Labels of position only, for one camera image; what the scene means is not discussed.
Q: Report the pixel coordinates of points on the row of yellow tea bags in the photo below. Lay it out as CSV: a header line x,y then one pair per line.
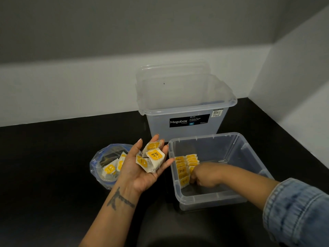
x,y
183,167

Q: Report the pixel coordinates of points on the yellow label tea bag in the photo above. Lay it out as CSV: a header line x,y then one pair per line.
x,y
153,146
110,168
120,161
142,162
155,156

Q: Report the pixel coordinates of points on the person's left hand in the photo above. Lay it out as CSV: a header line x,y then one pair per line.
x,y
133,177

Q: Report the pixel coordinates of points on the person's left thumb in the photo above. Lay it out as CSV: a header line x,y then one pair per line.
x,y
134,149

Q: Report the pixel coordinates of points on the clear plastic lid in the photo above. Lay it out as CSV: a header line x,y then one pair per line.
x,y
172,69

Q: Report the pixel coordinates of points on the person's right fingers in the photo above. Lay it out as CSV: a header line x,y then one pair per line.
x,y
194,177

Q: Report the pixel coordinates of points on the person's right forearm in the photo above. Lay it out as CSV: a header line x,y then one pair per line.
x,y
246,183

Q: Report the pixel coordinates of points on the blue denim sleeve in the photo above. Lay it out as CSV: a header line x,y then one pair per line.
x,y
298,216

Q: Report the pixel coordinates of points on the tall clear storage box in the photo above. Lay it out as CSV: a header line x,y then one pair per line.
x,y
185,110

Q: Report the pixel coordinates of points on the clear blue-rimmed plastic bag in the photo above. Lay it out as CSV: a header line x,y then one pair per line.
x,y
102,162

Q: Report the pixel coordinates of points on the person's left forearm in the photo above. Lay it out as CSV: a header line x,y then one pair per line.
x,y
115,218

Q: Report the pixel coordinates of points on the low clear plastic bin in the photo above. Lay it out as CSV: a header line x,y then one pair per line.
x,y
218,151

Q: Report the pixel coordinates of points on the person's right hand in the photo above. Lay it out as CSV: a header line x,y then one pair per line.
x,y
208,174

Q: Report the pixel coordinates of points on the person's left little finger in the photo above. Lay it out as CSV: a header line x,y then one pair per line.
x,y
168,163

